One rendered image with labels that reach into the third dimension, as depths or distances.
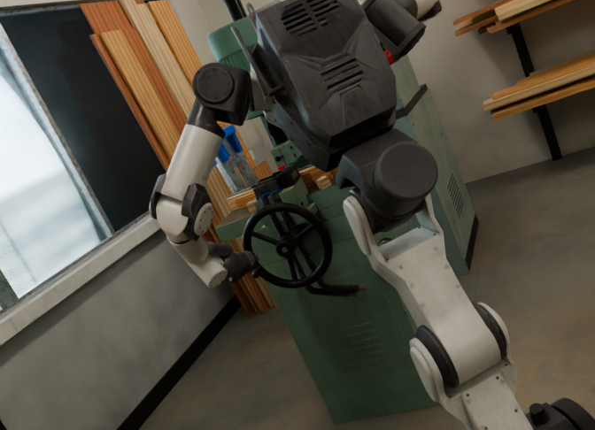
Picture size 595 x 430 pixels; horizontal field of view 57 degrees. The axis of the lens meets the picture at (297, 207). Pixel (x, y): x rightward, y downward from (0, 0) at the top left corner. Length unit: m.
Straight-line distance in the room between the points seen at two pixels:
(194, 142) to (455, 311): 0.66
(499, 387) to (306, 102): 0.73
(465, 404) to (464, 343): 0.15
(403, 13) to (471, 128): 2.85
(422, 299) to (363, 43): 0.54
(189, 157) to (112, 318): 1.89
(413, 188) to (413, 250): 0.23
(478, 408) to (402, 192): 0.53
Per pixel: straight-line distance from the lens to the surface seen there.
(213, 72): 1.20
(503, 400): 1.32
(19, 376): 2.70
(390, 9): 1.36
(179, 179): 1.22
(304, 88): 1.10
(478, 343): 1.21
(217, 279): 1.47
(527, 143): 4.18
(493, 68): 4.06
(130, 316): 3.09
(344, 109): 1.11
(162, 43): 3.88
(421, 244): 1.21
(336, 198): 1.80
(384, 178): 1.00
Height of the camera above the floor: 1.30
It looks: 13 degrees down
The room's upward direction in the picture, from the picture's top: 25 degrees counter-clockwise
